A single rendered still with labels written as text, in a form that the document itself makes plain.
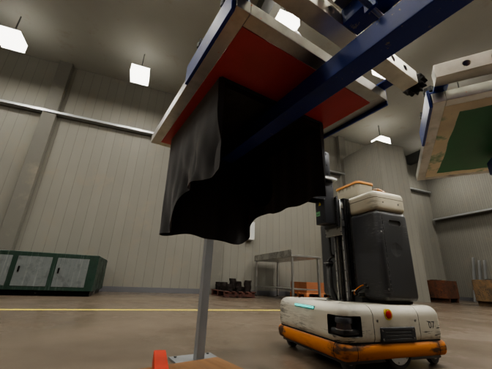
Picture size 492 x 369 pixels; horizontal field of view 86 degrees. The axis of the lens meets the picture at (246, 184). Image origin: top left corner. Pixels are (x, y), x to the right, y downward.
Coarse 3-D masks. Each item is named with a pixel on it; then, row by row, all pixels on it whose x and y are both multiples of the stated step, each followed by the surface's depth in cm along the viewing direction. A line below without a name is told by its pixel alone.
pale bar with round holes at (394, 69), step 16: (272, 0) 63; (288, 0) 62; (304, 0) 62; (320, 0) 65; (304, 16) 66; (320, 16) 66; (336, 16) 67; (320, 32) 70; (336, 32) 70; (352, 32) 70; (384, 64) 79; (400, 64) 82; (400, 80) 85; (416, 80) 86
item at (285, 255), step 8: (256, 256) 737; (264, 256) 690; (272, 256) 648; (280, 256) 612; (288, 256) 579; (296, 256) 574; (304, 256) 581; (312, 256) 588; (256, 264) 739; (256, 272) 732; (256, 280) 725; (256, 288) 718; (280, 288) 601; (288, 288) 570; (296, 288) 572; (304, 288) 605; (320, 288) 575; (320, 296) 570
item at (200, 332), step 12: (204, 240) 144; (204, 252) 141; (204, 264) 137; (204, 276) 135; (204, 288) 134; (204, 300) 132; (204, 312) 131; (204, 324) 129; (204, 336) 128; (204, 348) 126; (180, 360) 123; (192, 360) 124
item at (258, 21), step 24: (240, 0) 61; (240, 24) 65; (264, 24) 64; (216, 48) 72; (288, 48) 71; (312, 48) 72; (192, 96) 91; (360, 96) 87; (384, 96) 89; (168, 120) 105; (168, 144) 124
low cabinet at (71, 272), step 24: (0, 264) 425; (24, 264) 436; (48, 264) 448; (72, 264) 460; (96, 264) 474; (0, 288) 417; (24, 288) 428; (48, 288) 439; (72, 288) 451; (96, 288) 508
